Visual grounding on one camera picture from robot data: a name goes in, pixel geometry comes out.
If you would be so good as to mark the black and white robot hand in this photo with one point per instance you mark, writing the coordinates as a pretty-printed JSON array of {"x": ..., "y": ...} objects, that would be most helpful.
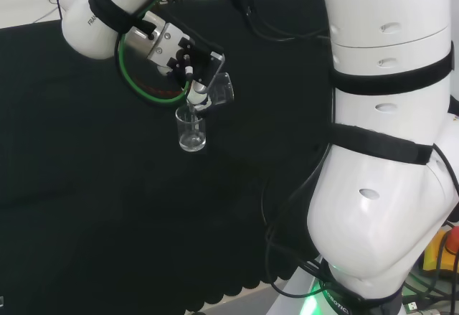
[{"x": 199, "y": 64}]

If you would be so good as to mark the small clear glass beaker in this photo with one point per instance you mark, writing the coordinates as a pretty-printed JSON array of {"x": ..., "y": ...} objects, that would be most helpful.
[{"x": 222, "y": 90}]

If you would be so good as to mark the tall clear glass beaker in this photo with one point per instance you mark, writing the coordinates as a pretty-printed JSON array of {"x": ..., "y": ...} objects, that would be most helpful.
[{"x": 191, "y": 143}]

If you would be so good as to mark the black bench cloth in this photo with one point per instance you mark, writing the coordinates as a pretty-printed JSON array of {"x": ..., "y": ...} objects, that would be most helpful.
[{"x": 89, "y": 186}]

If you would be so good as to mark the yellow stop button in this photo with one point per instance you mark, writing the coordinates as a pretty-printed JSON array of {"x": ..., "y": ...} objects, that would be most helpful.
[{"x": 443, "y": 254}]

